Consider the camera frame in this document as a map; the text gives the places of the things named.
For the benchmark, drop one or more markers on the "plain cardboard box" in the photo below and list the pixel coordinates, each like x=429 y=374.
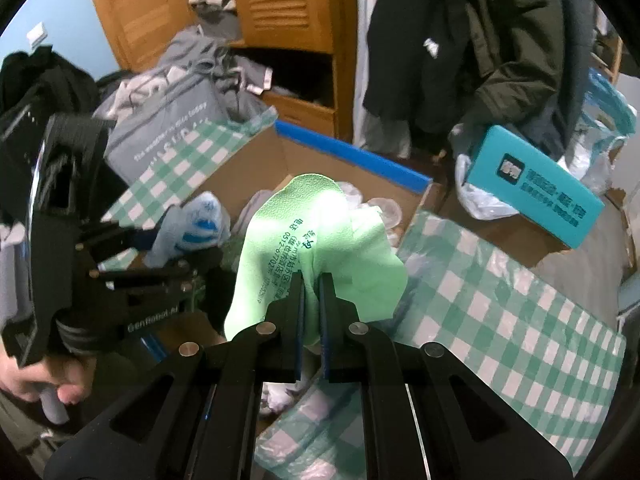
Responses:
x=500 y=240

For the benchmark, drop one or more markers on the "grey printed tote bag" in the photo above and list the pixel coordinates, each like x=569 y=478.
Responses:
x=165 y=125

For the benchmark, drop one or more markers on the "dark olive hanging jacket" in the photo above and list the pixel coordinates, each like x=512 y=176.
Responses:
x=530 y=60

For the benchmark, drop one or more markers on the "blue and white sock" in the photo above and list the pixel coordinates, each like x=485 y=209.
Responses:
x=195 y=225

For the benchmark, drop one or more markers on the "black garment pile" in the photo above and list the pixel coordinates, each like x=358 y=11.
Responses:
x=45 y=85

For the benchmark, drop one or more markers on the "folded grey clothes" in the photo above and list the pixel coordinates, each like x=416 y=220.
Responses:
x=215 y=15

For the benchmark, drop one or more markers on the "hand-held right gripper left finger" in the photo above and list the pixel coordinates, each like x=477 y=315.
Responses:
x=299 y=320

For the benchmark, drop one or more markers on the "louvered wooden wardrobe door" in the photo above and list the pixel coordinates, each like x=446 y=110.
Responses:
x=280 y=5

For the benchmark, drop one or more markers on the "wooden wardrobe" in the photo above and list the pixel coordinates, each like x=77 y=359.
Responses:
x=145 y=10

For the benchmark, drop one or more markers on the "blue and white plastic bag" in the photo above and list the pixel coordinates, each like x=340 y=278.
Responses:
x=612 y=100

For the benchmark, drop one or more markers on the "clear plastic bag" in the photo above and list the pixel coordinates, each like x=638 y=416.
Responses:
x=590 y=160

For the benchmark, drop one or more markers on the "light green cloth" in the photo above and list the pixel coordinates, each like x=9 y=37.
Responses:
x=300 y=220

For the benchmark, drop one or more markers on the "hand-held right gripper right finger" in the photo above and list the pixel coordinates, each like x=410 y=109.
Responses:
x=327 y=320

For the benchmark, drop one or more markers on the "green checkered tablecloth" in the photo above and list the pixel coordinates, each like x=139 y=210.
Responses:
x=475 y=310

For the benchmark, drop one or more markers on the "teal box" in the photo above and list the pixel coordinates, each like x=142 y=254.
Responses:
x=540 y=185

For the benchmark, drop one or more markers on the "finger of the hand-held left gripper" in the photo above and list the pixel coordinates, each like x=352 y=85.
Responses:
x=115 y=240
x=160 y=277

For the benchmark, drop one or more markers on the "person's left hand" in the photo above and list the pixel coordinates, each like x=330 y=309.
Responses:
x=50 y=375

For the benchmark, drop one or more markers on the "white wall switch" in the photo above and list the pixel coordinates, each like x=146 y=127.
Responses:
x=37 y=34

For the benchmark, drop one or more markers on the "blue rimmed cardboard box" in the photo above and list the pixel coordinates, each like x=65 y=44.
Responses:
x=250 y=160

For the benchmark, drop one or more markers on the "grey hooded sweatshirt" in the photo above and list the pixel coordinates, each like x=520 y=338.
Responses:
x=200 y=55

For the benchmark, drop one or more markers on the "wooden drawer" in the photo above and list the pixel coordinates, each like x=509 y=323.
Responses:
x=300 y=115

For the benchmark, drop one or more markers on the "black hanging coat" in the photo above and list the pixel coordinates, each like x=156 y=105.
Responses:
x=415 y=60

